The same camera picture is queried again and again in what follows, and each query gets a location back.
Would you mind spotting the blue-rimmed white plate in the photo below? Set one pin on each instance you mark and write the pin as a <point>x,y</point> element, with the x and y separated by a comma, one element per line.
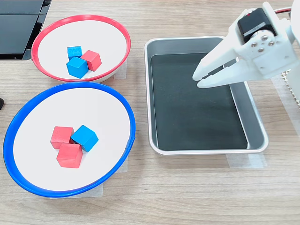
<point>35,152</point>

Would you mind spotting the red-rimmed white plate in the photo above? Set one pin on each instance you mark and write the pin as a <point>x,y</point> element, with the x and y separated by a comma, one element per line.
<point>58,35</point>

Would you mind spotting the translucent tape sheet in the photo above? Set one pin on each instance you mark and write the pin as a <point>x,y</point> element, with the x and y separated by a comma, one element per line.
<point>281,93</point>

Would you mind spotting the clear tape strip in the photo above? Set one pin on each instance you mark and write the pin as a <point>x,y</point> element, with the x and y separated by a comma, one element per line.
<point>98,190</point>
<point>124,167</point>
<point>122,72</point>
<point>246,161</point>

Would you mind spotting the steel tray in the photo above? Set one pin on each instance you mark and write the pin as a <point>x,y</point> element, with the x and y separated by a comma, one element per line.
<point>255,131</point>

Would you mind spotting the pale perforated plate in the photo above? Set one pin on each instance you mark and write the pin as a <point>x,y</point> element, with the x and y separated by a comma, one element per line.
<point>284,76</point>

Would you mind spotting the small black object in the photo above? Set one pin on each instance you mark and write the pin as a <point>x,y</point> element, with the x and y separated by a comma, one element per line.
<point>1,103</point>

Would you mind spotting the black flat device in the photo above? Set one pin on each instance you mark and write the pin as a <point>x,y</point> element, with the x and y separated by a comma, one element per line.
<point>11,30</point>

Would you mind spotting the blue cube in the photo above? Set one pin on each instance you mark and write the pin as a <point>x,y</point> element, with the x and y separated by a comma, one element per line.
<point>77,67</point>
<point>74,51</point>
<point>85,138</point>

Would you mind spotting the red cube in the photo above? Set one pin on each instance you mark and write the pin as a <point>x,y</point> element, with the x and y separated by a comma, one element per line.
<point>61,136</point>
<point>93,60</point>
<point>69,156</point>

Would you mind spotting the black tray mat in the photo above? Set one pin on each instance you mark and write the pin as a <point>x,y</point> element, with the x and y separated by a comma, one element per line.
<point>187,112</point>

